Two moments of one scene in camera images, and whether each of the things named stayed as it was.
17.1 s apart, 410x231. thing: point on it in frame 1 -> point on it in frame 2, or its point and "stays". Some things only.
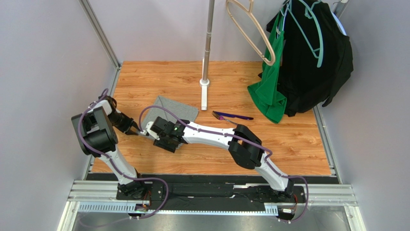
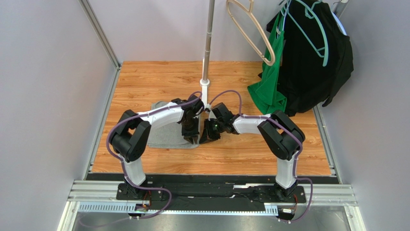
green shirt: x=266 y=89 stays
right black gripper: x=153 y=128 -> x=211 y=128
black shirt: x=317 y=57 stays
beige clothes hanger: x=250 y=11 stays
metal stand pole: x=208 y=47 stays
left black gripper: x=127 y=125 -> x=194 y=134
